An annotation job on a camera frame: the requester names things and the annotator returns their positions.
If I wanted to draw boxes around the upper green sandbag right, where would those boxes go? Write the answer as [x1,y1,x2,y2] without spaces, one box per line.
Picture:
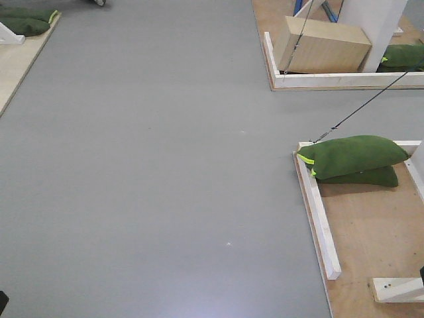
[297,135,410,180]

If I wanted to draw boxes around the green sandbag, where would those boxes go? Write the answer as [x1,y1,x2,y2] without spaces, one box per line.
[1,17,50,36]
[377,44,423,72]
[297,135,410,180]
[1,7,59,23]
[317,166,398,187]

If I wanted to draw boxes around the light wooden box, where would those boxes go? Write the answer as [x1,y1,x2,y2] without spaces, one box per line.
[273,16,372,74]

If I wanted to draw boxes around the plywood platform far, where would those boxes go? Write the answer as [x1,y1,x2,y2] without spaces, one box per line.
[251,0,424,91]

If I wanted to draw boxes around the lower green sandbag right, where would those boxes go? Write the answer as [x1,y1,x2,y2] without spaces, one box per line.
[317,166,398,187]

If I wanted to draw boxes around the plywood base platform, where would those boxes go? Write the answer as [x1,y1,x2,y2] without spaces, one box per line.
[292,150,424,318]

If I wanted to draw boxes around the blue metal strut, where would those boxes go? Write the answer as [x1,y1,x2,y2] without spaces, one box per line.
[293,0,343,23]

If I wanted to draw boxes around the green sandbag far right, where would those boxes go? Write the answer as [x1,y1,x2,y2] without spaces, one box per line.
[377,44,423,72]

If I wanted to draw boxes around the plywood platform left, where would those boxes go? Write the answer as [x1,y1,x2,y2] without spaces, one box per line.
[1,13,62,115]

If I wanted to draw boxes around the green sandbag top left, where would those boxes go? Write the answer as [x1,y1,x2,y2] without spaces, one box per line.
[1,7,59,23]

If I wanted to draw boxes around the green sandbag left lower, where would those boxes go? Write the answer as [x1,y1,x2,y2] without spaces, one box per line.
[1,17,50,36]

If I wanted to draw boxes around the black robot part right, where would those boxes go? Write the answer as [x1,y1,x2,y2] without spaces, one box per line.
[420,266,424,284]

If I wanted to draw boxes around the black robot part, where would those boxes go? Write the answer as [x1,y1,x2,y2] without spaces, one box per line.
[420,266,424,284]
[0,291,9,315]

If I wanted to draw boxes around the black robot part left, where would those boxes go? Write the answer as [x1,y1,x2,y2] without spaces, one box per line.
[0,291,9,315]

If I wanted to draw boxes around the white far base frame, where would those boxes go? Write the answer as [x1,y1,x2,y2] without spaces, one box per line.
[262,32,423,91]

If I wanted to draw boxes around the black tension cable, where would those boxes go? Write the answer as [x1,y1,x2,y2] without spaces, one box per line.
[308,64,417,144]

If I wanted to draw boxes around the thin black cable far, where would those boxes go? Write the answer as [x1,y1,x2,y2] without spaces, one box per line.
[283,0,315,83]

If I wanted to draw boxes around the white wooden base frame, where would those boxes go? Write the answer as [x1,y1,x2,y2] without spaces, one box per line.
[292,140,423,280]

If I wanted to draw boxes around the white wooden bracket foot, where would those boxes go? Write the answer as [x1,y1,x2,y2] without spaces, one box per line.
[369,278,423,303]

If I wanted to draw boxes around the white upright wall panel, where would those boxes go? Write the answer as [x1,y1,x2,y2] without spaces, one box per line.
[338,0,407,73]

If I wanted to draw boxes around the white bracket top left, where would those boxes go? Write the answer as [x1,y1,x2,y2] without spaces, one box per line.
[0,23,25,45]

